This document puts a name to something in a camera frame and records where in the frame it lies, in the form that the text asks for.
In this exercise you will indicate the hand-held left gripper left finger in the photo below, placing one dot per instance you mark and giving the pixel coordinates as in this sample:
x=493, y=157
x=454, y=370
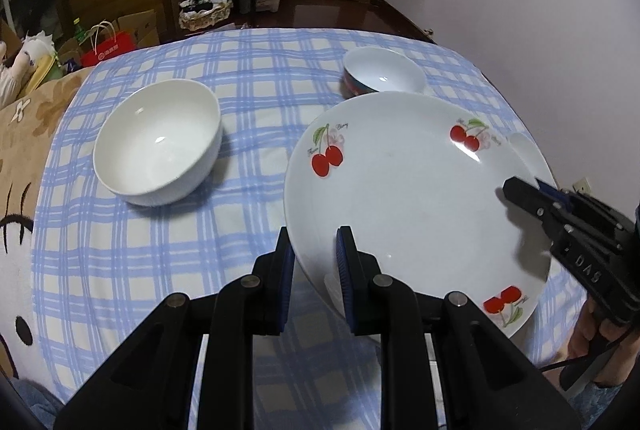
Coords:
x=287, y=280

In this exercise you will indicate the small red patterned bowl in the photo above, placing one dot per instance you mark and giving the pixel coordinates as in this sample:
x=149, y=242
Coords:
x=522, y=150

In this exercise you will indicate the brown cartoon print blanket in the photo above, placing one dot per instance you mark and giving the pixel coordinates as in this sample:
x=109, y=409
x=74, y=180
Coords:
x=25, y=190

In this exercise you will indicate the white frilly plush toy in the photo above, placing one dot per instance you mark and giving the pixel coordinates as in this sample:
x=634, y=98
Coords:
x=35, y=52

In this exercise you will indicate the white cherry print plate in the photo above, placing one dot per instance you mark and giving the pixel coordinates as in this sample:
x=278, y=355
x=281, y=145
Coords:
x=415, y=210

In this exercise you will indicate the green bottle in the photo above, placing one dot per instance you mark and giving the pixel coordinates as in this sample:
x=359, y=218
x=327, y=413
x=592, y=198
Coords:
x=78, y=30

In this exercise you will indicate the blue checked cloth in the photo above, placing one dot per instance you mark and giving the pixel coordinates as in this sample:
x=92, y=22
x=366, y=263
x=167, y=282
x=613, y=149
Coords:
x=200, y=250

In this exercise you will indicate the cardboard box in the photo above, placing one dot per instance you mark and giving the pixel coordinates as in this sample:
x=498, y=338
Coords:
x=142, y=27

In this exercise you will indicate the plain white bowl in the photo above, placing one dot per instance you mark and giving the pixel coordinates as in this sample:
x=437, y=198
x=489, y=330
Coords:
x=155, y=145

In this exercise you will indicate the woven basket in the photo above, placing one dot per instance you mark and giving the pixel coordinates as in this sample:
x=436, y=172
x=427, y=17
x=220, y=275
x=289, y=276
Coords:
x=205, y=17

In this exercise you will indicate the large red patterned bowl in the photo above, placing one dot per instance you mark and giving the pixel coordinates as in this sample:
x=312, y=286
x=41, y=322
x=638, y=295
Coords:
x=382, y=67

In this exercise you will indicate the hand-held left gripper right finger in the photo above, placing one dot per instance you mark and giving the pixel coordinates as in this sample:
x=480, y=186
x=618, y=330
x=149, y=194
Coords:
x=347, y=280

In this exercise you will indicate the red paper bag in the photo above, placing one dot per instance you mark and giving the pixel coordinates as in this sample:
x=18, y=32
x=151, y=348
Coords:
x=107, y=50

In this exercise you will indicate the person's right hand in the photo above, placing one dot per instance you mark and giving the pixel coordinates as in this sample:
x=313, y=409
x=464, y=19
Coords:
x=580, y=335

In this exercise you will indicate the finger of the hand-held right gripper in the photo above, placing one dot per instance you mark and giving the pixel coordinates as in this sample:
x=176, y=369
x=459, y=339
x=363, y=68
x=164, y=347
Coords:
x=530, y=202
x=552, y=192

